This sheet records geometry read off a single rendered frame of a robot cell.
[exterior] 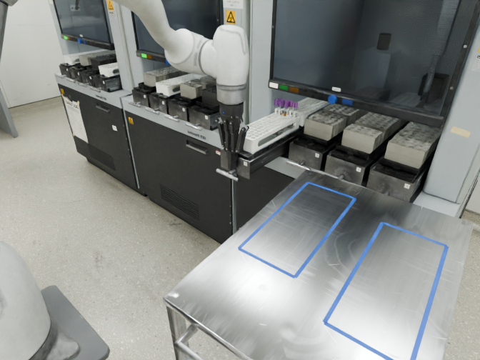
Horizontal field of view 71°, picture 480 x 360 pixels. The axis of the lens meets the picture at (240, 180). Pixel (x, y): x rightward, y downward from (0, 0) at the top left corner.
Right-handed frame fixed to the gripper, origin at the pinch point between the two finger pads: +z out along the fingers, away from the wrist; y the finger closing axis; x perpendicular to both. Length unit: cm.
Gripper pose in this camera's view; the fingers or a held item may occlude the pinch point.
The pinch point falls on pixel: (231, 159)
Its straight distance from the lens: 113.8
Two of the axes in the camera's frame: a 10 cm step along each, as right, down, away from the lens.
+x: -6.5, 3.9, -6.5
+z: 0.0, 8.6, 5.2
